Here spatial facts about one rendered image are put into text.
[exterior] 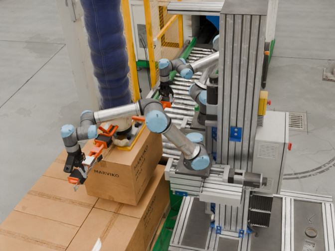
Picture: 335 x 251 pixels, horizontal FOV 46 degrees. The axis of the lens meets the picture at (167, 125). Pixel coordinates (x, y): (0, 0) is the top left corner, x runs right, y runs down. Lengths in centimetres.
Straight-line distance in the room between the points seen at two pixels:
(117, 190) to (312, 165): 223
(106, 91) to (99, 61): 22
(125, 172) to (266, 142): 95
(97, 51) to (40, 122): 287
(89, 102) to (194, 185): 201
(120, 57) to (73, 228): 132
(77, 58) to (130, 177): 179
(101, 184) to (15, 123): 263
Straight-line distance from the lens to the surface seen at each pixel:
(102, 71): 250
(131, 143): 276
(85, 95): 433
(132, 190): 278
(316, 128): 483
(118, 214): 304
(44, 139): 488
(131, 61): 389
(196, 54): 509
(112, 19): 235
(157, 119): 213
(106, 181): 283
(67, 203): 322
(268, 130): 263
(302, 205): 360
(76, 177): 239
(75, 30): 398
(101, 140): 263
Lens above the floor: 282
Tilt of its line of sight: 37 degrees down
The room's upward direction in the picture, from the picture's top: 4 degrees counter-clockwise
